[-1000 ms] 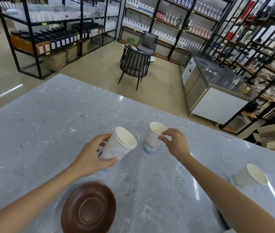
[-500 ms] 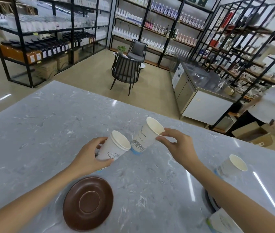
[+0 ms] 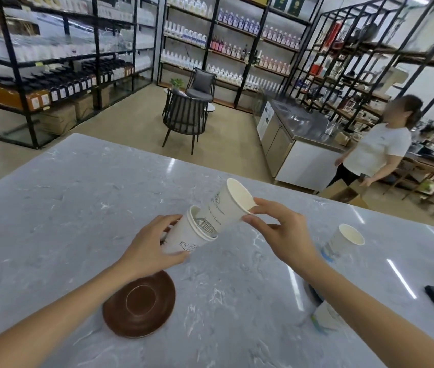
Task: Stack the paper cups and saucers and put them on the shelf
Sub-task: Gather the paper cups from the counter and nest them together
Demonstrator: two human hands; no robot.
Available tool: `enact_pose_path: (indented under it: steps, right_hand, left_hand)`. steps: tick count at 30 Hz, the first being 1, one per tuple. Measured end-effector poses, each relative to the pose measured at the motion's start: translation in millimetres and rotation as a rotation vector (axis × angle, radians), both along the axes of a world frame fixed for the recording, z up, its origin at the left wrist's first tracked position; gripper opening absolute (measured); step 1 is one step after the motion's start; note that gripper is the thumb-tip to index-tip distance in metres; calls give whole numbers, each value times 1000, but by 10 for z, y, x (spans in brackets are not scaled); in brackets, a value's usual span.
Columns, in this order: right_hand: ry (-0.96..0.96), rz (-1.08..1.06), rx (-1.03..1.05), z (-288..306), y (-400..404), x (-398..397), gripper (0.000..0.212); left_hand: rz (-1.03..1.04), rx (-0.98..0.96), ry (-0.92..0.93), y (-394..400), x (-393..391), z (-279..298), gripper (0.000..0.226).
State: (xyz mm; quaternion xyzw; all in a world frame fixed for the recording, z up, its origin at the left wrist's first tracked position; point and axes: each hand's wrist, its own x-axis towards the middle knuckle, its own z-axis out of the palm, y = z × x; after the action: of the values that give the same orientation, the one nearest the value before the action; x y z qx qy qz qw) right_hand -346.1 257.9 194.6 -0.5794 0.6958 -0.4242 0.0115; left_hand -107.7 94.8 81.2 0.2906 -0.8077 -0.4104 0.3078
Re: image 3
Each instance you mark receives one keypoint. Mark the person's right hand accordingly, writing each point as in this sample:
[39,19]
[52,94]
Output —
[289,237]

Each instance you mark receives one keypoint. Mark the person's left hand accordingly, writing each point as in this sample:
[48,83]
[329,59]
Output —
[144,252]

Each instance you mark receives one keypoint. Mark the person's left thumb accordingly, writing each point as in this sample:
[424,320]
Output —
[176,257]

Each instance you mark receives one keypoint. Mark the person's right thumb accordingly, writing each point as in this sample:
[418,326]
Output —
[257,221]

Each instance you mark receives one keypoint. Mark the white paper cup wave print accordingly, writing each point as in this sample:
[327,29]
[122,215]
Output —
[180,237]

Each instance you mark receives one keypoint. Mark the white paper cup grey print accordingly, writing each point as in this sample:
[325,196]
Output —
[224,206]

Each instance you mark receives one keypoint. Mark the person's left forearm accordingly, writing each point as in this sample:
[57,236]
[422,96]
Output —
[48,321]

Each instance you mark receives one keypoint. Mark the person's right forearm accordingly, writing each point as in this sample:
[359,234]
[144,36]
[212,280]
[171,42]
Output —
[374,325]

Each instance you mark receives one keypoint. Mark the brown ceramic saucer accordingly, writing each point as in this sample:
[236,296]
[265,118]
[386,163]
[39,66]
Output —
[140,306]

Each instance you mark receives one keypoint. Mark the stainless steel counter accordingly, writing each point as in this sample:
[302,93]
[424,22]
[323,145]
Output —
[297,149]

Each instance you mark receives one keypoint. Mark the white paper cup blue print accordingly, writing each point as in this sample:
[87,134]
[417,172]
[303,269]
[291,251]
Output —
[341,241]

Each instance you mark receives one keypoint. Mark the open cardboard box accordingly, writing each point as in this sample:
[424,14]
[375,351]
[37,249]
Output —
[345,193]

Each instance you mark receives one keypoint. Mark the white paper cup green print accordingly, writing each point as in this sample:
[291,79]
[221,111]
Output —
[326,316]

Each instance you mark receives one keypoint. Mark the small round white table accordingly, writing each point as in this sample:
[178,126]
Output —
[210,107]

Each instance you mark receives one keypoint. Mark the black slatted metal chair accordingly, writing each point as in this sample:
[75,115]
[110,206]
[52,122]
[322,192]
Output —
[184,114]

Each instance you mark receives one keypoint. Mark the grey cushioned chair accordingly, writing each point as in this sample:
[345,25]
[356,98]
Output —
[200,86]

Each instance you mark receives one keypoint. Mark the small green potted plant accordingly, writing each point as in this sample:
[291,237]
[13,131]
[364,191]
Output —
[177,84]

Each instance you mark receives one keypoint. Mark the small closed cardboard box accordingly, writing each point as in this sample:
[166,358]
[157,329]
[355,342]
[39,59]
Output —
[83,107]

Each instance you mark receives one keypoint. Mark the large closed cardboard box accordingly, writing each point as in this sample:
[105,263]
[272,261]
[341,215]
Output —
[58,120]

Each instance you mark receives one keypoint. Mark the wooden table with clutter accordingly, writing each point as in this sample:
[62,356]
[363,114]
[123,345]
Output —
[431,164]

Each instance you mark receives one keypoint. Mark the rows of pink bottles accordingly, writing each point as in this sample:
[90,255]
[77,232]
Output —
[278,34]

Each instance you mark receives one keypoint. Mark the black metal shelf wooden boards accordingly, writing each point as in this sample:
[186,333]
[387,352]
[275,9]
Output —
[210,34]

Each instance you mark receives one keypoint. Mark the rows of white bottles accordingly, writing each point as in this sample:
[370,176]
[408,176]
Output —
[186,36]

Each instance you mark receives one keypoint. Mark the black metal shelf glass boards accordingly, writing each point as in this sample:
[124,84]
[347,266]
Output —
[29,122]

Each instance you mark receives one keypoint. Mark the row of dark brown bottles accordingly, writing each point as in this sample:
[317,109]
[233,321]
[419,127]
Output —
[67,86]

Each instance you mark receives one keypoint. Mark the dark green box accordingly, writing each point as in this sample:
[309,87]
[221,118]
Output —
[296,5]
[280,2]

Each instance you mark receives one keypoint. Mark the orange box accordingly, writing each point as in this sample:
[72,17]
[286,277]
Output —
[10,96]

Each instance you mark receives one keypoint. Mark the black metal open-frame shelf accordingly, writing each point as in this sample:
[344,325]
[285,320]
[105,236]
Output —
[354,53]

